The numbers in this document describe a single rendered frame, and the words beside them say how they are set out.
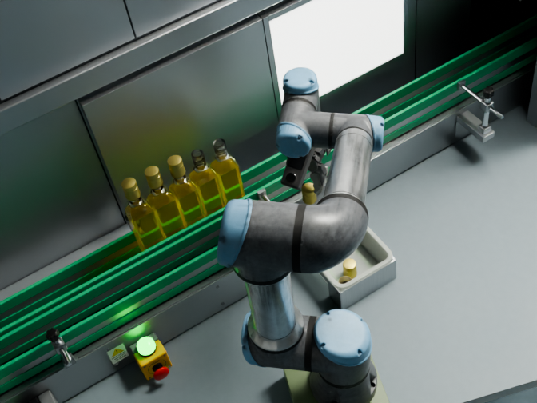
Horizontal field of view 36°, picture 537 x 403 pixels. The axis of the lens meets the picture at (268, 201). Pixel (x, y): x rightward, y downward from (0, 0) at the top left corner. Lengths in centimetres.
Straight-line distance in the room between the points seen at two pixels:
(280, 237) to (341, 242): 10
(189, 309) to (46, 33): 74
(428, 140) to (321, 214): 103
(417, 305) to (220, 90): 72
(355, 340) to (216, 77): 72
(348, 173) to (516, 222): 85
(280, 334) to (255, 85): 70
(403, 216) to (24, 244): 99
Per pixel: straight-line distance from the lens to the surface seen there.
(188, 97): 197
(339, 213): 135
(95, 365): 202
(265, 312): 155
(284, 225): 132
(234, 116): 209
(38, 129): 189
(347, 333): 169
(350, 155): 154
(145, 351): 198
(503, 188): 232
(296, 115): 169
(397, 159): 229
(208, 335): 208
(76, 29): 179
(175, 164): 188
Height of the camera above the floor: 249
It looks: 49 degrees down
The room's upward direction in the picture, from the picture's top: 11 degrees counter-clockwise
